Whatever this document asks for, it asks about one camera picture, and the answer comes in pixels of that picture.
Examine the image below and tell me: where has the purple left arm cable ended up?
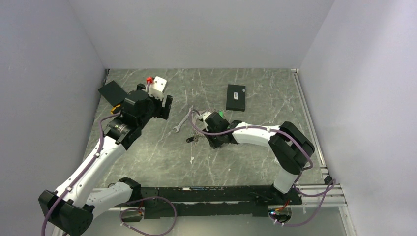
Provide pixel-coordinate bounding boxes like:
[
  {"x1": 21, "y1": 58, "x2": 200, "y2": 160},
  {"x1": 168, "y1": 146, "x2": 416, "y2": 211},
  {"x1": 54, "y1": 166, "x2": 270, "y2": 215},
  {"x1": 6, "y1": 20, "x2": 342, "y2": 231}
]
[{"x1": 40, "y1": 114, "x2": 119, "y2": 236}]

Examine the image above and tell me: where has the small silver wrench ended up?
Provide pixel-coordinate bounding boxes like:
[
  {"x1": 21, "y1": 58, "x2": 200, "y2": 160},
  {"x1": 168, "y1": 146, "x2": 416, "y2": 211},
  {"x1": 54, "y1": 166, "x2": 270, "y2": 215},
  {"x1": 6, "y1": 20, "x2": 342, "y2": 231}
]
[{"x1": 173, "y1": 106, "x2": 194, "y2": 133}]

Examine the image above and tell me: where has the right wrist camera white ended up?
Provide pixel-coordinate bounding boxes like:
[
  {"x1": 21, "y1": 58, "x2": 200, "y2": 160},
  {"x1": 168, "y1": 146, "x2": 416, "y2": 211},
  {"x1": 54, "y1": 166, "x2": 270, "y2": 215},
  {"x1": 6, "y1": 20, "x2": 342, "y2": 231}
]
[{"x1": 201, "y1": 111, "x2": 212, "y2": 120}]

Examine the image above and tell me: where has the aluminium rail right side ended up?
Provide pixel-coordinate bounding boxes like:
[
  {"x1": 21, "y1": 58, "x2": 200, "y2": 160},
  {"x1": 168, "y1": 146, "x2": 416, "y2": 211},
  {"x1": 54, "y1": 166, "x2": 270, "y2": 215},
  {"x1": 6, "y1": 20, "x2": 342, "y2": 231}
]
[{"x1": 291, "y1": 69, "x2": 347, "y2": 207}]

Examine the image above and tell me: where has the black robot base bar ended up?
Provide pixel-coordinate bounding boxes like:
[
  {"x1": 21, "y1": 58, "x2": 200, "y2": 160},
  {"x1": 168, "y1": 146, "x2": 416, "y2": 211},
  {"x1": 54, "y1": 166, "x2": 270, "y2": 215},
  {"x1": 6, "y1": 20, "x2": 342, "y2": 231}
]
[{"x1": 109, "y1": 184, "x2": 302, "y2": 219}]

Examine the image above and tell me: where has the black box on table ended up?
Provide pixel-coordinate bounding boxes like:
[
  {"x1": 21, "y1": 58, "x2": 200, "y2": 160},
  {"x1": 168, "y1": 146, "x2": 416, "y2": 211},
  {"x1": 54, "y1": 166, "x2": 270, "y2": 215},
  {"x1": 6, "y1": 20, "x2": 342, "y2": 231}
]
[{"x1": 226, "y1": 84, "x2": 246, "y2": 112}]

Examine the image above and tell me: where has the black key tag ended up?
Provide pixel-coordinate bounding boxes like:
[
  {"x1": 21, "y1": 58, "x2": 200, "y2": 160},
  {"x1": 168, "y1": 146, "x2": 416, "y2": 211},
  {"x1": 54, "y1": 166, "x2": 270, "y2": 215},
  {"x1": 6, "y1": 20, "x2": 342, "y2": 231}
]
[{"x1": 186, "y1": 136, "x2": 196, "y2": 143}]

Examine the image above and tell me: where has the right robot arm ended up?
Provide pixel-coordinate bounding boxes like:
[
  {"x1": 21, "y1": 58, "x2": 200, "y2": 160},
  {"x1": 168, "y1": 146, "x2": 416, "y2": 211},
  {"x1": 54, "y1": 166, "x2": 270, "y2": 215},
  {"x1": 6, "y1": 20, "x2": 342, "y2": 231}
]
[{"x1": 197, "y1": 112, "x2": 315, "y2": 204}]

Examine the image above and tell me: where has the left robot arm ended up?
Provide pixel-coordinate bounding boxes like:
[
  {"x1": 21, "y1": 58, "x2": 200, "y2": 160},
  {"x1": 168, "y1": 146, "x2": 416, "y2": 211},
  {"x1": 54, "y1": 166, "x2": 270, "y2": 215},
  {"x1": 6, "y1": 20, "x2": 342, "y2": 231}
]
[{"x1": 38, "y1": 77, "x2": 173, "y2": 236}]

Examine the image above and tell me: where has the steel key holder plate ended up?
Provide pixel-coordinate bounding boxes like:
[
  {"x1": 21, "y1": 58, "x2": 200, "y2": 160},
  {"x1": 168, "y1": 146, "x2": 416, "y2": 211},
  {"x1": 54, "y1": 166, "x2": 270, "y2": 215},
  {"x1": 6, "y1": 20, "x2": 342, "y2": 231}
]
[{"x1": 190, "y1": 109, "x2": 225, "y2": 141}]

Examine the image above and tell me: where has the silver key on plate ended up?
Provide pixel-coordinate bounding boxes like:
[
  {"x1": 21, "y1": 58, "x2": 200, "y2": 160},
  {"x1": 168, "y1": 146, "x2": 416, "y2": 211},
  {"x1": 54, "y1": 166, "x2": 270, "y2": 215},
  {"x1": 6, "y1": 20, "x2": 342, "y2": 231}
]
[{"x1": 193, "y1": 137, "x2": 199, "y2": 146}]

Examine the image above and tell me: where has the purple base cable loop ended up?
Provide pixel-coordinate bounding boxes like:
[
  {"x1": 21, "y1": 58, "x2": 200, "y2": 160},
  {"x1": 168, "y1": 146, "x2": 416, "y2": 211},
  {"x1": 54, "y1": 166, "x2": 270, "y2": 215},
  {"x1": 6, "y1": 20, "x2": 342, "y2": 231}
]
[{"x1": 119, "y1": 196, "x2": 178, "y2": 236}]

